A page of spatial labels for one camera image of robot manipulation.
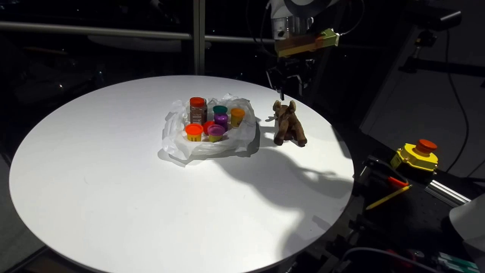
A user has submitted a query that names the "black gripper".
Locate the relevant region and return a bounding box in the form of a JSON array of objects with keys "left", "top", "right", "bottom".
[{"left": 275, "top": 53, "right": 313, "bottom": 96}]

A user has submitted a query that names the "brown plush moose toy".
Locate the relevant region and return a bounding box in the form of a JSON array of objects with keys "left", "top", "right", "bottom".
[{"left": 272, "top": 99, "right": 310, "bottom": 149}]

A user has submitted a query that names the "amber lid dough tub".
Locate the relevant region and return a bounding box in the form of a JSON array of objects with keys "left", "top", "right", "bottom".
[{"left": 229, "top": 106, "right": 248, "bottom": 129}]

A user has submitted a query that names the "purple dough tub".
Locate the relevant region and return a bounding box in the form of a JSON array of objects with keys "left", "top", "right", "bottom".
[{"left": 214, "top": 112, "right": 231, "bottom": 129}]

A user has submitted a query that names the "magenta lid dough tub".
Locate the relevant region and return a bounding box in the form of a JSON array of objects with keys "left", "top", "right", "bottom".
[{"left": 208, "top": 125, "right": 228, "bottom": 144}]

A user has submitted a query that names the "tall spice jar red lid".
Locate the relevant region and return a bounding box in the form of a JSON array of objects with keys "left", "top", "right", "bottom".
[{"left": 189, "top": 96, "right": 210, "bottom": 126}]

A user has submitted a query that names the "orange lid dough tub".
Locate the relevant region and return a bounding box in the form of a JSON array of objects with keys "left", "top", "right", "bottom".
[{"left": 184, "top": 123, "right": 205, "bottom": 144}]

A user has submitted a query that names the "tan taped mounting block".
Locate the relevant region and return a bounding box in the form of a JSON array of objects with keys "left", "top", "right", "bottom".
[{"left": 275, "top": 27, "right": 342, "bottom": 59}]

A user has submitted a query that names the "clear plastic bag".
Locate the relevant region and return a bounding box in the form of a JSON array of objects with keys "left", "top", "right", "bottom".
[{"left": 161, "top": 96, "right": 263, "bottom": 164}]

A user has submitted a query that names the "yellow emergency stop button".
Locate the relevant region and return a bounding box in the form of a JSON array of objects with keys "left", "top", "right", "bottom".
[{"left": 390, "top": 138, "right": 440, "bottom": 175}]

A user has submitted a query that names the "yellow pencil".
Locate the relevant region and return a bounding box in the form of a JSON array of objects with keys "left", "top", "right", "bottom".
[{"left": 364, "top": 184, "right": 414, "bottom": 212}]

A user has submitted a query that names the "aluminium extrusion bar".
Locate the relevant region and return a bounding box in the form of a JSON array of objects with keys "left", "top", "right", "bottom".
[{"left": 425, "top": 179, "right": 473, "bottom": 208}]

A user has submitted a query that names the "white rounded object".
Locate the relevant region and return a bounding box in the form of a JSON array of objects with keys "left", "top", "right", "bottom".
[{"left": 449, "top": 193, "right": 485, "bottom": 255}]

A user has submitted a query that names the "grey window post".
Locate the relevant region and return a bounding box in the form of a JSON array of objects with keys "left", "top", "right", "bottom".
[{"left": 192, "top": 0, "right": 208, "bottom": 76}]

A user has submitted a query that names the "red handled tool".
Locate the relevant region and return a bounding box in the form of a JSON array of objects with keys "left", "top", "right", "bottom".
[{"left": 387, "top": 175, "right": 410, "bottom": 190}]

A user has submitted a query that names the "dark mounted camera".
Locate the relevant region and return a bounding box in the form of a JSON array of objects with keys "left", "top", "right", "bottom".
[{"left": 404, "top": 3, "right": 464, "bottom": 34}]

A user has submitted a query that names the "thin black hanging cable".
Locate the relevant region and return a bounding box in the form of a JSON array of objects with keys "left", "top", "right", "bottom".
[{"left": 443, "top": 29, "right": 472, "bottom": 175}]

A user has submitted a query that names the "horizontal metal window rail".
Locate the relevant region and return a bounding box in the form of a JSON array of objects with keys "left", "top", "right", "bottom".
[{"left": 0, "top": 20, "right": 275, "bottom": 49}]

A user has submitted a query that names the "grey looped cable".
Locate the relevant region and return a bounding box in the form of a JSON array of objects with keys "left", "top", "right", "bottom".
[{"left": 342, "top": 246, "right": 443, "bottom": 273}]

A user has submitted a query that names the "teal handled tool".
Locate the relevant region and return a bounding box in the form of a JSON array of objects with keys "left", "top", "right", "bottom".
[{"left": 437, "top": 252, "right": 481, "bottom": 273}]

